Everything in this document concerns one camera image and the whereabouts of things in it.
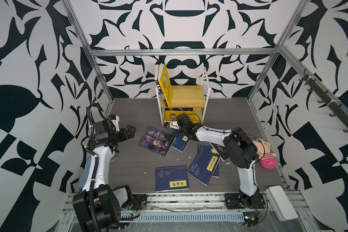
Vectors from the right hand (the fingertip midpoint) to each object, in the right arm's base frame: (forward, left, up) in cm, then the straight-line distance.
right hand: (182, 114), depth 97 cm
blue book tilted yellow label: (-31, -12, -9) cm, 34 cm away
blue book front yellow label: (-37, +7, -11) cm, 39 cm away
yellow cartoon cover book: (+4, +9, +21) cm, 24 cm away
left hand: (-15, +32, +6) cm, 36 cm away
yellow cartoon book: (+4, +7, -4) cm, 9 cm away
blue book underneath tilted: (-20, -17, -10) cm, 28 cm away
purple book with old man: (-15, +17, -8) cm, 24 cm away
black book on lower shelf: (+10, -2, -6) cm, 12 cm away
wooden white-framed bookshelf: (+8, -6, +5) cm, 12 cm away
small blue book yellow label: (-14, +1, -10) cm, 17 cm away
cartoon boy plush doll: (-29, -47, -5) cm, 55 cm away
